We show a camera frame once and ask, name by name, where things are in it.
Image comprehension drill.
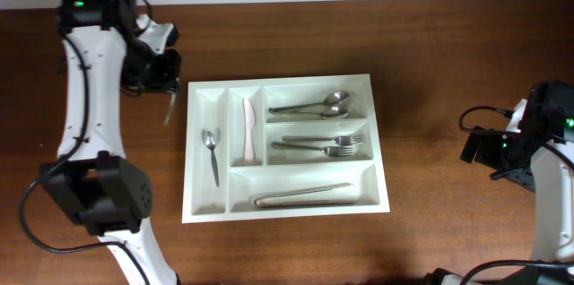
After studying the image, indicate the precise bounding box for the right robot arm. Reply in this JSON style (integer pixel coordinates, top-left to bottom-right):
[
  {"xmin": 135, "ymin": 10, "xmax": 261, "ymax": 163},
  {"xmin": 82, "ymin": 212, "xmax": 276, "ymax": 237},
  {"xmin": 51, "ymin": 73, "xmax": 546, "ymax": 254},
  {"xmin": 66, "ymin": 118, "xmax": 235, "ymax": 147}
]
[{"xmin": 422, "ymin": 81, "xmax": 573, "ymax": 285}]

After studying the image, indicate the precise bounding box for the metal fork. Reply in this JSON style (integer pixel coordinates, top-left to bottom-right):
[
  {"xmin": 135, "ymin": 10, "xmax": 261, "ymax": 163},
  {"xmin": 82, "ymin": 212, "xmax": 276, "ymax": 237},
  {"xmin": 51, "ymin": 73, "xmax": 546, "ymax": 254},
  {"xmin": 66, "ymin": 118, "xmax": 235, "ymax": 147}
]
[
  {"xmin": 271, "ymin": 142, "xmax": 354, "ymax": 158},
  {"xmin": 282, "ymin": 134, "xmax": 365, "ymax": 146}
]

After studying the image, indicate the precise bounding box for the small metal teaspoon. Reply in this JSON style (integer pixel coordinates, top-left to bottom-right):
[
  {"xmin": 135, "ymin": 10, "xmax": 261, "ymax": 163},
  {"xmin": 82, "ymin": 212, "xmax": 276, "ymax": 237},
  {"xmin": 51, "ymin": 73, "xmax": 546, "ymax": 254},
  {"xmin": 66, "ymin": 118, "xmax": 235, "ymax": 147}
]
[
  {"xmin": 202, "ymin": 128, "xmax": 221, "ymax": 187},
  {"xmin": 163, "ymin": 92, "xmax": 178, "ymax": 126}
]

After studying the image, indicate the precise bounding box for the white plastic cutlery tray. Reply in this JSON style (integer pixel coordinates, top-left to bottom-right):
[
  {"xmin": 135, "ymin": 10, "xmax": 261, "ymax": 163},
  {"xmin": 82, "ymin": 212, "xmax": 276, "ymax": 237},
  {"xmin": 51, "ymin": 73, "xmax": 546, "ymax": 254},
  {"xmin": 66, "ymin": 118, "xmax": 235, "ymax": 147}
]
[{"xmin": 182, "ymin": 74, "xmax": 389, "ymax": 223}]

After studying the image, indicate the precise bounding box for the pink plastic knife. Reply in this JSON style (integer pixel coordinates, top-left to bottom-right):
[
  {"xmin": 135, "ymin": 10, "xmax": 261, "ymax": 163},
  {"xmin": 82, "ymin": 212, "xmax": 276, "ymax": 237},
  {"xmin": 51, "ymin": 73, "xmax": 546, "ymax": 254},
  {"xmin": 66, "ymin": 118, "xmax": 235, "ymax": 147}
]
[{"xmin": 243, "ymin": 99, "xmax": 256, "ymax": 164}]

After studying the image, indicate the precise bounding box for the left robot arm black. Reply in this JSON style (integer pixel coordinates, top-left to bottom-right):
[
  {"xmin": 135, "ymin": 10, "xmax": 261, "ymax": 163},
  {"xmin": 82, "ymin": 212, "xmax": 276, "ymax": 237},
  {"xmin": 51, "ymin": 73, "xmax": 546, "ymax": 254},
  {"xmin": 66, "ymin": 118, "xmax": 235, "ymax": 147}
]
[{"xmin": 39, "ymin": 0, "xmax": 181, "ymax": 284}]

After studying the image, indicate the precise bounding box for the left black cable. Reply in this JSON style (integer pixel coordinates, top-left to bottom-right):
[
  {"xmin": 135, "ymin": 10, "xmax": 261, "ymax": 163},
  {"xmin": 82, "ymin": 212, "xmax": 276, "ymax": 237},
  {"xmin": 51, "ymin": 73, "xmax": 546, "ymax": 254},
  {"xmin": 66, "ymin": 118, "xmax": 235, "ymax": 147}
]
[{"xmin": 17, "ymin": 0, "xmax": 153, "ymax": 285}]

